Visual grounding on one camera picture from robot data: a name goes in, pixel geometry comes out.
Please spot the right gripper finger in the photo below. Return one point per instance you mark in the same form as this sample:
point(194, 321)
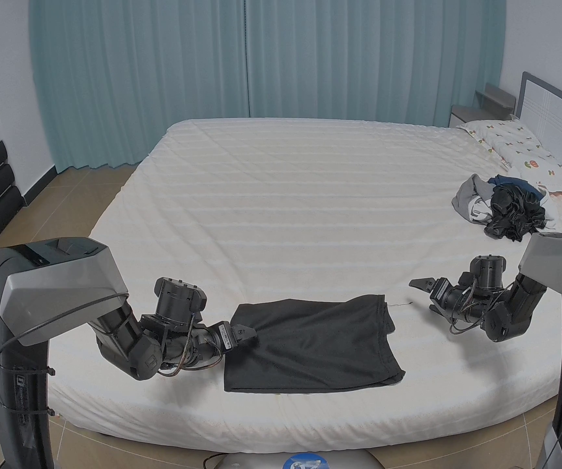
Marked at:
point(425, 284)

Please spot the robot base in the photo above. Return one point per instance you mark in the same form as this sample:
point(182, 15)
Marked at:
point(261, 459)

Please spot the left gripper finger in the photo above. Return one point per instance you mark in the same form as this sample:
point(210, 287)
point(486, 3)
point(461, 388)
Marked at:
point(245, 333)

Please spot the grey bedside table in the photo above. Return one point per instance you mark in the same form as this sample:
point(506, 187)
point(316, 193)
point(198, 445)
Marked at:
point(493, 100)

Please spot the white printed pillow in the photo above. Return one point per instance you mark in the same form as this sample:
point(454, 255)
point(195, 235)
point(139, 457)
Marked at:
point(520, 152)

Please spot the bed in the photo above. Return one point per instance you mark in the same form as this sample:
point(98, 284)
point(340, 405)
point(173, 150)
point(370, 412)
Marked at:
point(310, 213)

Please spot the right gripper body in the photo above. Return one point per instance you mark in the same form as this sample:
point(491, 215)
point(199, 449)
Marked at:
point(444, 297)

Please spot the black T-shirt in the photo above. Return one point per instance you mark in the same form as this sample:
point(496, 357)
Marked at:
point(310, 345)

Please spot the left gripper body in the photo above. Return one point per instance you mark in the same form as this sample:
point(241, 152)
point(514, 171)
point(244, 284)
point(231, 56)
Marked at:
point(223, 338)

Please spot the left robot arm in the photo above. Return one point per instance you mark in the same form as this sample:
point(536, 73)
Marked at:
point(56, 291)

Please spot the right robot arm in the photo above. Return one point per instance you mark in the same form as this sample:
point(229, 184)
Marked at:
point(554, 266)

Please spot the pile of clothes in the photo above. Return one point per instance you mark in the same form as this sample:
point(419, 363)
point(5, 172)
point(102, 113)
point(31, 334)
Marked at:
point(505, 208)

